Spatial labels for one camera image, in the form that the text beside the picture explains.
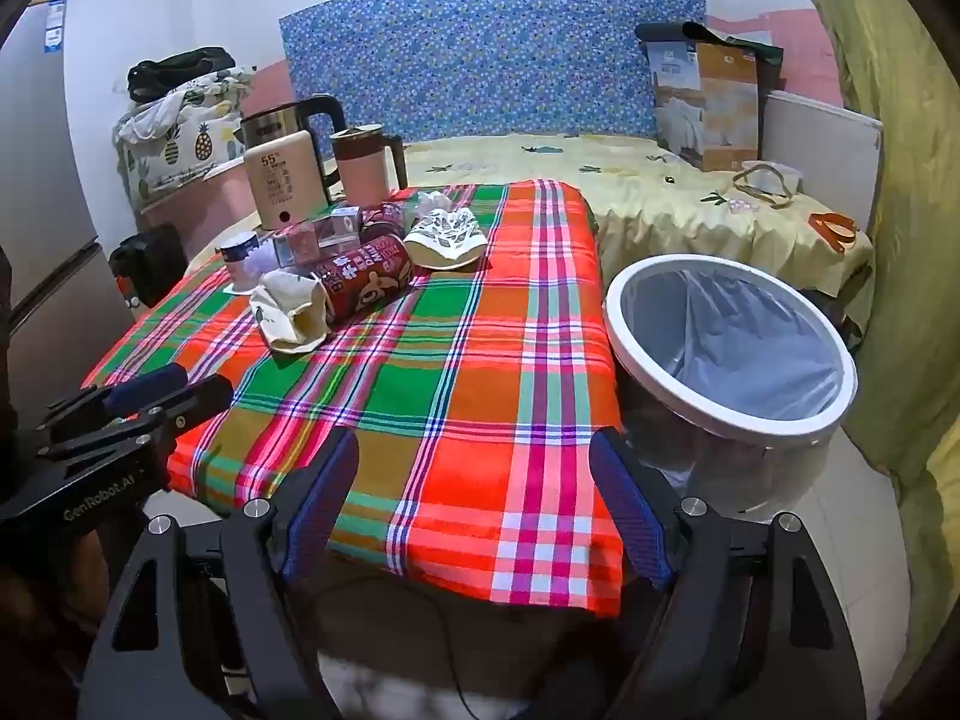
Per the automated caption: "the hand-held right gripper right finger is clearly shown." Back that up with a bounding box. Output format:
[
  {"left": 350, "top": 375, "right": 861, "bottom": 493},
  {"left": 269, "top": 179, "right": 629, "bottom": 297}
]
[{"left": 589, "top": 427, "right": 871, "bottom": 720}]

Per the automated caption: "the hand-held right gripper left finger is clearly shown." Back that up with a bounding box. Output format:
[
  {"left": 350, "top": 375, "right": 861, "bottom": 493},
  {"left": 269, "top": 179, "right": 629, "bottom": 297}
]
[{"left": 79, "top": 426, "right": 362, "bottom": 720}]

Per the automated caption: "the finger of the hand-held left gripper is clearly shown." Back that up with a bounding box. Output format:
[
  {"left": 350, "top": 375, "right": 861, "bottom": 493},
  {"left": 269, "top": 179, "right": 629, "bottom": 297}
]
[
  {"left": 41, "top": 364, "right": 188, "bottom": 436},
  {"left": 37, "top": 373, "right": 235, "bottom": 466}
]

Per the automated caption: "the white round trash bin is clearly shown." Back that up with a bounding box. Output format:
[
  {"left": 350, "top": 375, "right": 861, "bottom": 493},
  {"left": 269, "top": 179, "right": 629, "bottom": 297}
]
[{"left": 604, "top": 253, "right": 858, "bottom": 526}]

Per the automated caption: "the white yogurt cup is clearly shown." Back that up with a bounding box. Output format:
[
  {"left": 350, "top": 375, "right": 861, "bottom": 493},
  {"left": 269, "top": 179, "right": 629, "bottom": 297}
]
[{"left": 217, "top": 231, "right": 263, "bottom": 296}]

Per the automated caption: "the red cartoon snack can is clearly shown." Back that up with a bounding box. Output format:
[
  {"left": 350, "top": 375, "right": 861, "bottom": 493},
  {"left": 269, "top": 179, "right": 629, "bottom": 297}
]
[{"left": 311, "top": 234, "right": 416, "bottom": 325}]

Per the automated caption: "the white foam fruit net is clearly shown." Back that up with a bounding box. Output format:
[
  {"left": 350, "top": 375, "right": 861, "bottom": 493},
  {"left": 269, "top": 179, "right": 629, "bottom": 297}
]
[{"left": 405, "top": 206, "right": 488, "bottom": 271}]

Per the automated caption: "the grey trash bag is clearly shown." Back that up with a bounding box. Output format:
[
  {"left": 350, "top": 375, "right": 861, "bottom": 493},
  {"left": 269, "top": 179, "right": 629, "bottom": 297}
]
[{"left": 622, "top": 264, "right": 841, "bottom": 417}]

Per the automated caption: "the crumpled cream paper cup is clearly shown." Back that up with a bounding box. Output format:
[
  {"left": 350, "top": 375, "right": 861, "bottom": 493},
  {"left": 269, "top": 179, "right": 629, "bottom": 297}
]
[{"left": 250, "top": 270, "right": 331, "bottom": 355}]

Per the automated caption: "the black backpack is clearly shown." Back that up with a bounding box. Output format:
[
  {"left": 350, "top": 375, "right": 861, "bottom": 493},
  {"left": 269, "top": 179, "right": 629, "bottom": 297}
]
[{"left": 109, "top": 225, "right": 188, "bottom": 308}]

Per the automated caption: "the plaid tablecloth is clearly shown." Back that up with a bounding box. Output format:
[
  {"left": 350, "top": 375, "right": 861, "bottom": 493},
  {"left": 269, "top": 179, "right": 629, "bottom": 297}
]
[{"left": 82, "top": 180, "right": 627, "bottom": 620}]

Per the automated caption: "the pink storage box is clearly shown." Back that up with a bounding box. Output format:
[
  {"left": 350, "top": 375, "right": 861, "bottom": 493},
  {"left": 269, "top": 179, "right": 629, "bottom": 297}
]
[{"left": 135, "top": 161, "right": 260, "bottom": 256}]

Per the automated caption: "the beige rounded appliance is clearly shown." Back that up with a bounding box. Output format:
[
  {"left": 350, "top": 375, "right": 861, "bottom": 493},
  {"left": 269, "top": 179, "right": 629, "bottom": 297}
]
[{"left": 244, "top": 130, "right": 332, "bottom": 232}]

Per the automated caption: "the grey refrigerator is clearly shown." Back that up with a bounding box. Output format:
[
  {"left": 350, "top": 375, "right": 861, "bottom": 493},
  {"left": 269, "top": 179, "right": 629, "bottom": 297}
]
[{"left": 0, "top": 0, "right": 136, "bottom": 406}]

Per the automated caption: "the brown snack wrapper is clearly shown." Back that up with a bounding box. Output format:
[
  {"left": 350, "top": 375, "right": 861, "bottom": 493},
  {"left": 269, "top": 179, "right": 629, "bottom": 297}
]
[{"left": 364, "top": 202, "right": 406, "bottom": 241}]

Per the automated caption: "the pineapple print cloth bundle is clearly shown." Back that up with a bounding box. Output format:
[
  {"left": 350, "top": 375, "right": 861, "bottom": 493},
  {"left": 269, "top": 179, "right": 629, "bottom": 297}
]
[{"left": 112, "top": 66, "right": 260, "bottom": 203}]

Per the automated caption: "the pink mug with brown lid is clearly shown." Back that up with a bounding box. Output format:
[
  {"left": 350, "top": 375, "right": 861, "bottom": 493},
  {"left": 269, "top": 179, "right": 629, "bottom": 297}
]
[{"left": 330, "top": 124, "right": 410, "bottom": 209}]

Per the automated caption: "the stainless steel kettle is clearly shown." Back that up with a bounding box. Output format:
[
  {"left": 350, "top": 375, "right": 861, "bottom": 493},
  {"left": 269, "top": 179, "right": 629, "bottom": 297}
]
[{"left": 238, "top": 94, "right": 347, "bottom": 203}]

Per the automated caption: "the black bag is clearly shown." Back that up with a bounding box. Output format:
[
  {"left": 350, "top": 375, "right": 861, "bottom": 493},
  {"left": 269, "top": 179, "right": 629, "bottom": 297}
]
[{"left": 126, "top": 47, "right": 237, "bottom": 102}]

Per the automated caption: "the bed with yellow sheet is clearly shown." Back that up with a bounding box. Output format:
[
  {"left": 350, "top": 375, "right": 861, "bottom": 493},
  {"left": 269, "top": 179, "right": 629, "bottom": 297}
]
[{"left": 187, "top": 131, "right": 875, "bottom": 316}]

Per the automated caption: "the blue refrigerator sticker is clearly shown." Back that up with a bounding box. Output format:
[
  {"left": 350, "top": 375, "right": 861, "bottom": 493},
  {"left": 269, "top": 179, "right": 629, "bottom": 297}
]
[{"left": 41, "top": 0, "right": 68, "bottom": 55}]

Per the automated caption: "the white panel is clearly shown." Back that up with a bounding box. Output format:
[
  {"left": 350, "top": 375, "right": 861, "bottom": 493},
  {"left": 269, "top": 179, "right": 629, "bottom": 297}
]
[{"left": 757, "top": 88, "right": 884, "bottom": 233}]

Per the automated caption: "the printed cardboard box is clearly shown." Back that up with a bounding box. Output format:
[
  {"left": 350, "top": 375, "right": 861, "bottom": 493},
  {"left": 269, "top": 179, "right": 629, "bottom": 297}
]
[{"left": 646, "top": 37, "right": 762, "bottom": 172}]

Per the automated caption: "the yellow curtain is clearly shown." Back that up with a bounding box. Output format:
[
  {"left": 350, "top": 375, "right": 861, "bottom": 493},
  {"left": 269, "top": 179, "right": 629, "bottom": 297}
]
[{"left": 776, "top": 0, "right": 960, "bottom": 691}]

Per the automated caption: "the blue floral headboard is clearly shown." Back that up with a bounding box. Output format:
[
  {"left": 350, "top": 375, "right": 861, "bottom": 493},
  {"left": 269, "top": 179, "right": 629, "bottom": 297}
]
[{"left": 279, "top": 0, "right": 710, "bottom": 147}]

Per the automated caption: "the black cable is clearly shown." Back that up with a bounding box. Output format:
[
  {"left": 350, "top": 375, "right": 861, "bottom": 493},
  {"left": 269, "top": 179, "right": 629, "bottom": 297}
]
[{"left": 300, "top": 577, "right": 481, "bottom": 720}]

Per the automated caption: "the brown rope handle bag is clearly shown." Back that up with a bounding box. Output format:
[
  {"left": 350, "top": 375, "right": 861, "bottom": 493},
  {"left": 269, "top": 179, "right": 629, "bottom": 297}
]
[{"left": 731, "top": 163, "right": 805, "bottom": 209}]

